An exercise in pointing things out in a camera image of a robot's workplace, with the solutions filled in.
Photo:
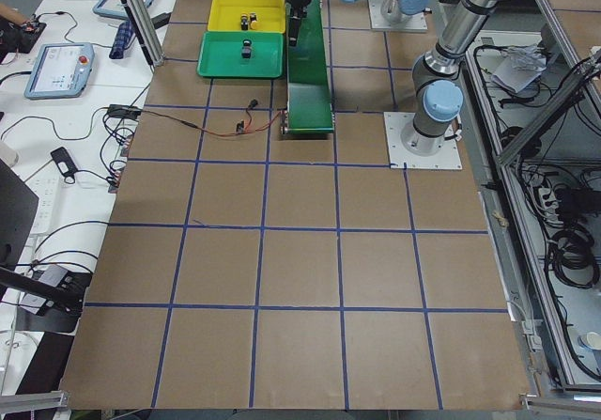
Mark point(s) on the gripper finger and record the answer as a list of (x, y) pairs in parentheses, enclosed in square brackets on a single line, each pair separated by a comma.
[(293, 29)]

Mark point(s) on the yellow push button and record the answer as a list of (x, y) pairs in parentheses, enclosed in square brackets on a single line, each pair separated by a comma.
[(244, 22), (253, 22)]

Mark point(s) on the green push button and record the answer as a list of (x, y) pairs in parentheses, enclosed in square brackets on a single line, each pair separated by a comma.
[(246, 49)]

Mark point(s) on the yellow plastic tray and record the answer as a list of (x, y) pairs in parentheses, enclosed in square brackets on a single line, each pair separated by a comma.
[(225, 15)]

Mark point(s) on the green plastic tray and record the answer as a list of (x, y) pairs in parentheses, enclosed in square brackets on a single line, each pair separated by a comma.
[(239, 54)]

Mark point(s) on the green conveyor belt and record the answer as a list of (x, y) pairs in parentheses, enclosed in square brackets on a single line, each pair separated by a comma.
[(308, 108)]

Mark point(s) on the blue plaid folded umbrella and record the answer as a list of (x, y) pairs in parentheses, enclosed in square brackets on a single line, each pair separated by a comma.
[(122, 40)]

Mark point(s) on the lower teach pendant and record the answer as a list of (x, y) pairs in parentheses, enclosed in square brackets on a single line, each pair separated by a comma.
[(61, 71)]

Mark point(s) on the black power adapter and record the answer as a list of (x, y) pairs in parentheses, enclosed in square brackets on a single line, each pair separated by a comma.
[(65, 165)]

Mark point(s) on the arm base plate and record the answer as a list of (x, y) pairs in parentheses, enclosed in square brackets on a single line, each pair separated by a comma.
[(409, 150), (406, 16)]

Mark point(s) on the aluminium frame post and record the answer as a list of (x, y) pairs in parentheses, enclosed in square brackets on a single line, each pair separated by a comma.
[(145, 32)]

